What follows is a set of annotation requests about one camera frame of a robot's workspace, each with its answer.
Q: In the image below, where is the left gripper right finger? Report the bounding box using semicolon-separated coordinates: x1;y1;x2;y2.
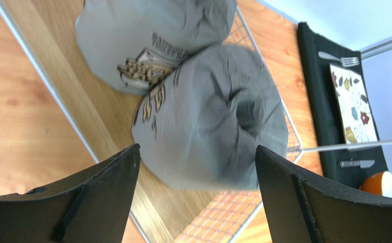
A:
255;146;392;242

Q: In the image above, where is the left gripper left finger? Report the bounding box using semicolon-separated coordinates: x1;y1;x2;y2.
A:
0;144;141;242

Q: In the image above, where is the grey toilet paper roll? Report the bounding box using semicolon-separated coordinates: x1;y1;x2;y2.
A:
75;1;237;94
132;45;289;190

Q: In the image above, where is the grey toilet paper roll back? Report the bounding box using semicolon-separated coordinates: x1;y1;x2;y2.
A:
75;1;237;94

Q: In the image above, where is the black cloth placemat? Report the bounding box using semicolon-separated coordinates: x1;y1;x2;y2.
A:
297;22;388;189

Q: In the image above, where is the white orange mug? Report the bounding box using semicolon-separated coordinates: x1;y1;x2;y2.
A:
359;171;392;198

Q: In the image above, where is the floral square plate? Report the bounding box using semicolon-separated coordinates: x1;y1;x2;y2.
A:
329;63;378;144

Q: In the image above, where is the silver fork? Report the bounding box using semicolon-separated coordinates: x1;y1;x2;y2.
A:
318;51;360;67

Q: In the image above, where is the knife with patterned handle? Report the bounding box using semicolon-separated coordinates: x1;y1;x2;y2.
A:
337;160;375;169

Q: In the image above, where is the white wire shelf rack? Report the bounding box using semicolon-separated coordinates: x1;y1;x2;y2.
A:
0;0;392;243

